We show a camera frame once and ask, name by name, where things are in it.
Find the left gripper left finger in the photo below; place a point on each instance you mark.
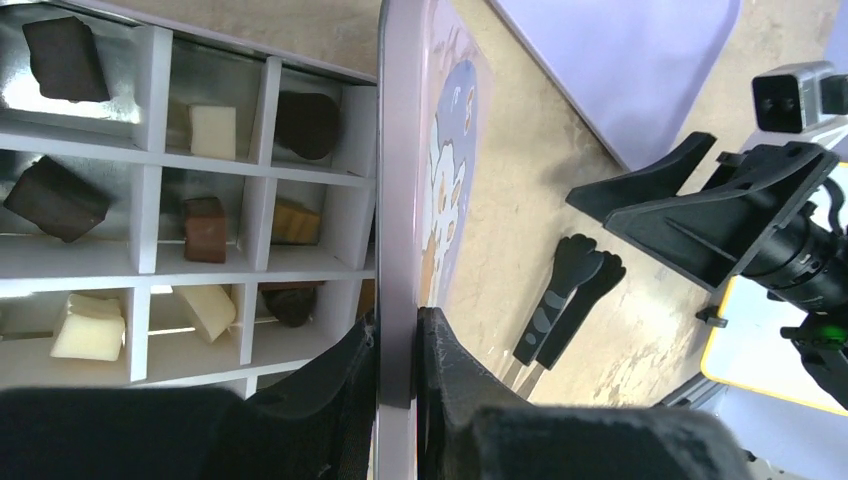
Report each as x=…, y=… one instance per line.
x=315, y=423

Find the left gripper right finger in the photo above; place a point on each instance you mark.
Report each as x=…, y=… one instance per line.
x=471, y=426

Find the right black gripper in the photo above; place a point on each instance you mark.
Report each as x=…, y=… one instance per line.
x=722, y=230

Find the black metal tongs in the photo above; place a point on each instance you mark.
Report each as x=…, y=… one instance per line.
x=581, y=276

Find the dark chocolate tray bottom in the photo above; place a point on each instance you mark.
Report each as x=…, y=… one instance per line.
x=308, y=124

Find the silver metal box lid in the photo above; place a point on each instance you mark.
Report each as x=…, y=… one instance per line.
x=435, y=87

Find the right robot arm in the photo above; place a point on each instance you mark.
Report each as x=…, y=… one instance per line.
x=821, y=339

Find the dark heart chocolate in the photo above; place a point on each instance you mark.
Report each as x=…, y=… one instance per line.
x=292, y=307

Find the brown square chocolate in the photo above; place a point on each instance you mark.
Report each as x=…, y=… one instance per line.
x=205, y=230

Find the white chocolate piece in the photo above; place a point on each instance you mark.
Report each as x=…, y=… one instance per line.
x=90, y=328

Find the white chocolate in box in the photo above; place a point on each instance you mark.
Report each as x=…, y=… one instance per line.
x=213, y=131

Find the dark chocolate in box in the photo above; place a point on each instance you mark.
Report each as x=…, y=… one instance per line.
x=56, y=200

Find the dark square chocolate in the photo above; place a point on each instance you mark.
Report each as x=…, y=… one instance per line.
x=64, y=60

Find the yellow framed whiteboard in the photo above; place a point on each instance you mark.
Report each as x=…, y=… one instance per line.
x=749, y=352

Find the purple plastic tray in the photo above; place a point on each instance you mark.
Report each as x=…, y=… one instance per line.
x=631, y=69

